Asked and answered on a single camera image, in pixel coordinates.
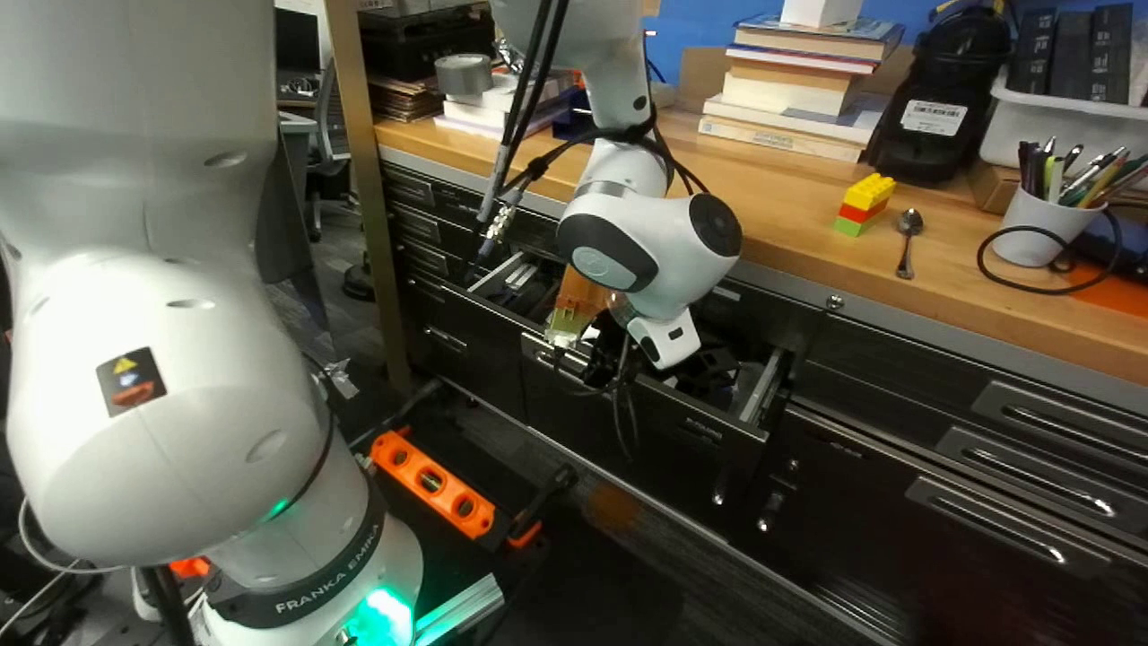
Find silver pen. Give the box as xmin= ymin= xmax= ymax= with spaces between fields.
xmin=1063 ymin=148 xmax=1128 ymax=206

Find thick white-page book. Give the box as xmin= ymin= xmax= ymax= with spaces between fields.
xmin=718 ymin=64 xmax=858 ymax=119

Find wide cream book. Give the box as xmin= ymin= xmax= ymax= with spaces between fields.
xmin=696 ymin=93 xmax=883 ymax=165

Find thin pale book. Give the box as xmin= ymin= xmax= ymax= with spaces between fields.
xmin=720 ymin=41 xmax=890 ymax=77

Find blue wall board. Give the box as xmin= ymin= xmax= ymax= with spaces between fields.
xmin=642 ymin=0 xmax=1043 ymax=57

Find white floor cable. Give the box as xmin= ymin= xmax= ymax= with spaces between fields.
xmin=12 ymin=498 xmax=135 ymax=625

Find orange flat object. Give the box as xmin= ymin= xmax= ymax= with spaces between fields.
xmin=1068 ymin=264 xmax=1148 ymax=321

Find dark computer monitor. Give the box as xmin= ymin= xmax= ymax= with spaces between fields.
xmin=269 ymin=0 xmax=332 ymax=87

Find black floor tool tray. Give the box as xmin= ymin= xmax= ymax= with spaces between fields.
xmin=352 ymin=381 xmax=577 ymax=558

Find white plastic bin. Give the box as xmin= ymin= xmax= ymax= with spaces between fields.
xmin=976 ymin=69 xmax=1148 ymax=173

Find black appliance with white label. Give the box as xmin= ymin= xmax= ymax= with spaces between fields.
xmin=858 ymin=2 xmax=1017 ymax=191

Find brown folder stack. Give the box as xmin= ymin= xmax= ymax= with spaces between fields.
xmin=367 ymin=69 xmax=444 ymax=126

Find black cable loop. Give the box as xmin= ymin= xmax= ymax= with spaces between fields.
xmin=976 ymin=206 xmax=1128 ymax=296

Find thin dark-cover book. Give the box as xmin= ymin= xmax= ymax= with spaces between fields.
xmin=732 ymin=15 xmax=909 ymax=64

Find grey desk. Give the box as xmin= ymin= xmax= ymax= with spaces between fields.
xmin=254 ymin=108 xmax=334 ymax=325

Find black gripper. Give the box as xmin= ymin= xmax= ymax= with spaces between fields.
xmin=584 ymin=316 xmax=662 ymax=417

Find white pen cup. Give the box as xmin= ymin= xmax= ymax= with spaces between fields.
xmin=990 ymin=181 xmax=1110 ymax=270

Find grey duct tape roll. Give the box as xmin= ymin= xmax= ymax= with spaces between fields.
xmin=430 ymin=50 xmax=499 ymax=101

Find lavender flat book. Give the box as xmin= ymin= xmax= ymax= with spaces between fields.
xmin=430 ymin=105 xmax=531 ymax=144

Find small white box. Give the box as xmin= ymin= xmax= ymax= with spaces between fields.
xmin=784 ymin=0 xmax=866 ymax=33

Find black rectangular block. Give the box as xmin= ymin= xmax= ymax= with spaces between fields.
xmin=1008 ymin=5 xmax=1055 ymax=95
xmin=1092 ymin=0 xmax=1142 ymax=105
xmin=1053 ymin=5 xmax=1095 ymax=101

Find white stack of papers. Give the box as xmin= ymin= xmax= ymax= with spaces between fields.
xmin=440 ymin=75 xmax=531 ymax=127

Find orange spirit level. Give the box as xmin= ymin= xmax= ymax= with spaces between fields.
xmin=367 ymin=425 xmax=499 ymax=543

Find wide black steel drawer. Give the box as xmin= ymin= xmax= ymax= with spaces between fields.
xmin=405 ymin=242 xmax=802 ymax=507

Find yellow red green block stack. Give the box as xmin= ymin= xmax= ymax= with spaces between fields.
xmin=833 ymin=173 xmax=902 ymax=239

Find green pen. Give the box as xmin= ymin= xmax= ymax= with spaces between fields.
xmin=1042 ymin=141 xmax=1068 ymax=199

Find steel spoon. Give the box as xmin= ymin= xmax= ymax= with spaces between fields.
xmin=892 ymin=204 xmax=927 ymax=282

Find yellow pencil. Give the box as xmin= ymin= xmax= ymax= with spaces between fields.
xmin=1079 ymin=154 xmax=1148 ymax=212

